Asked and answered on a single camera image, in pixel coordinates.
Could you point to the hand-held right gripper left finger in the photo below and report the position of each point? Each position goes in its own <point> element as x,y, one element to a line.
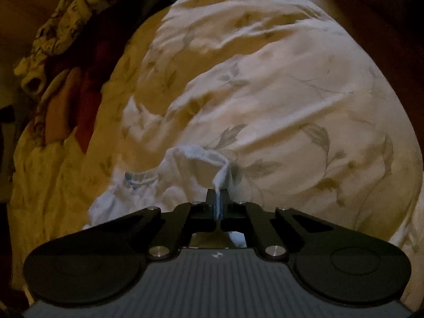
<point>212,205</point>

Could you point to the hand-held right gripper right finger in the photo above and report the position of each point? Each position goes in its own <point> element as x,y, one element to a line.
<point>225,210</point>

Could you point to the small white garment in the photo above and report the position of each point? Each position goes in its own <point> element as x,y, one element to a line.
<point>185,175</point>

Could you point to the pile of patterned clothes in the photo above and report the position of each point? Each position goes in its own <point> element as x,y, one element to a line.
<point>73,16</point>

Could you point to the floral cream bed sheet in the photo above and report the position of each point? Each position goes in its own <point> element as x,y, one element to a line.
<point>281,89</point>

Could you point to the dark red cloth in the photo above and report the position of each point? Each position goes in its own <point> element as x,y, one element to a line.
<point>89,106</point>

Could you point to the orange cloth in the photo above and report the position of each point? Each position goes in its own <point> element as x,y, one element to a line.
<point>59,112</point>

